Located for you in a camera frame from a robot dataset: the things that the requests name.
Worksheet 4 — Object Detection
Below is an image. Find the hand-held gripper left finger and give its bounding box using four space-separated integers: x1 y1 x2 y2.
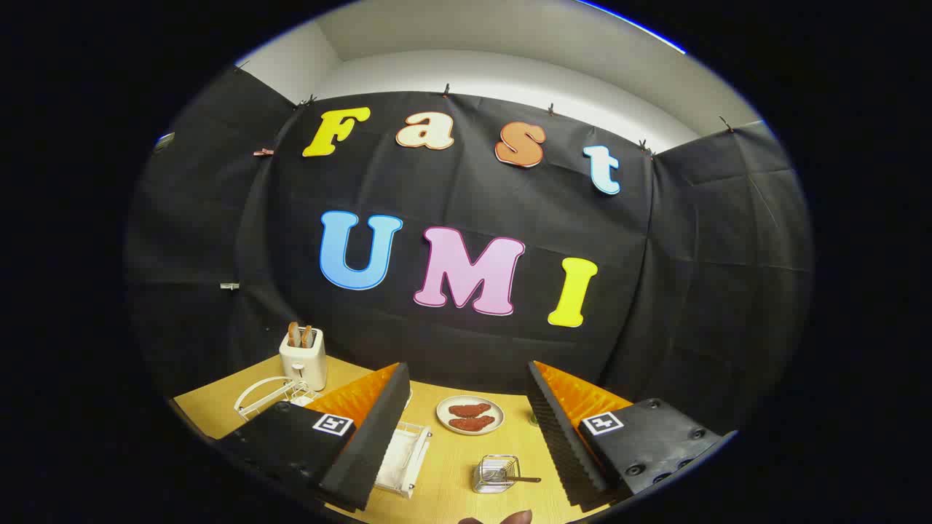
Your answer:
217 362 411 512

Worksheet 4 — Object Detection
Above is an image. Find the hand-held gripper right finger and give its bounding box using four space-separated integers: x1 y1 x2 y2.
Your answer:
526 360 738 510

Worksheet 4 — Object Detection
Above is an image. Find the white wire dish rack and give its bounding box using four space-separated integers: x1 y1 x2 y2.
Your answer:
234 376 432 499

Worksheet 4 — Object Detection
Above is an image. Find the metal wire basket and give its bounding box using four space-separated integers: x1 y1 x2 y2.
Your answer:
473 455 521 495

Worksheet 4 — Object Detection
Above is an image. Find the cream plate with meat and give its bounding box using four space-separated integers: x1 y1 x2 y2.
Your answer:
436 395 505 436

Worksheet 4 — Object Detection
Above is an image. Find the white toaster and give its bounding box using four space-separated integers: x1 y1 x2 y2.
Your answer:
279 327 328 392

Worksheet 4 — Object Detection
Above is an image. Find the black backdrop cloth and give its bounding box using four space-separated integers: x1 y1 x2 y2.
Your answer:
124 65 814 437

